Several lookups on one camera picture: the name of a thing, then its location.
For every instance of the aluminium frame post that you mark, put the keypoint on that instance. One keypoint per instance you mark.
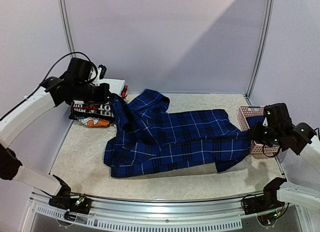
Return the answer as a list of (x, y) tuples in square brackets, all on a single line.
[(261, 47), (66, 27)]

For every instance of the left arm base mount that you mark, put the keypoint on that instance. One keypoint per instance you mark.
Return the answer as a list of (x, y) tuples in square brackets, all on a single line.
[(70, 202)]

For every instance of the dark blue garment in basket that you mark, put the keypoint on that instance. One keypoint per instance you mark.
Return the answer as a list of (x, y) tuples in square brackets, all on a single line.
[(252, 121)]

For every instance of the pink plastic laundry basket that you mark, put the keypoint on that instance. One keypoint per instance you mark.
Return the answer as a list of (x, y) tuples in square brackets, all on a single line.
[(258, 151)]

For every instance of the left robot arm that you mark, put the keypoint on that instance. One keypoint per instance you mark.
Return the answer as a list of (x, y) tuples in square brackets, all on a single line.
[(82, 81)]

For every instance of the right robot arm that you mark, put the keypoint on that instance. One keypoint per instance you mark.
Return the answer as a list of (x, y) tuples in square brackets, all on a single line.
[(278, 129)]

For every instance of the orange white printed shirt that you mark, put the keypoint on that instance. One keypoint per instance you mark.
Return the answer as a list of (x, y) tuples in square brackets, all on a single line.
[(97, 123)]

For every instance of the right aluminium frame post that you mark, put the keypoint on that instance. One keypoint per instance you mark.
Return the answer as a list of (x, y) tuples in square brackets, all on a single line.
[(261, 47)]

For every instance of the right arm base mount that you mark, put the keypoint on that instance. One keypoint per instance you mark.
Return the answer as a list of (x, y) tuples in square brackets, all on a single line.
[(267, 201)]

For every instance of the red black plaid shirt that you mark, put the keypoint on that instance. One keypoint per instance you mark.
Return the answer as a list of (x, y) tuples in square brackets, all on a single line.
[(124, 91)]

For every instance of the blue plaid flannel shirt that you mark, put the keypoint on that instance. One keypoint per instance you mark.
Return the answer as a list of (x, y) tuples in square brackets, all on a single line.
[(150, 140)]

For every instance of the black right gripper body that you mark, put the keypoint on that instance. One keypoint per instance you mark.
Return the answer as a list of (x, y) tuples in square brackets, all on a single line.
[(256, 131)]

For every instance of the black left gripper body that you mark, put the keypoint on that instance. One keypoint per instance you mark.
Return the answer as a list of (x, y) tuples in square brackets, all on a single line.
[(95, 97)]

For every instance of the white folded t-shirt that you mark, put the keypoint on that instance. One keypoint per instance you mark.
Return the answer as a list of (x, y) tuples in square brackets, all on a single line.
[(116, 86)]

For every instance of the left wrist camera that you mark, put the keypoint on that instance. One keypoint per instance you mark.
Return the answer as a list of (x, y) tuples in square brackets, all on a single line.
[(101, 71)]

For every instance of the left aluminium frame post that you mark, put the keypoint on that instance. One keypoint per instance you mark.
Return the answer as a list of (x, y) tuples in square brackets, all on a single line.
[(66, 27)]

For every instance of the aluminium front rail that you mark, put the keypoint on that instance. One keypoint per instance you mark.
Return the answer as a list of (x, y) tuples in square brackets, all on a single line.
[(108, 214)]

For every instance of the black shirt with white letters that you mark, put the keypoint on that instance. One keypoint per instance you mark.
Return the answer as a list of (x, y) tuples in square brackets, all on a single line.
[(80, 110)]

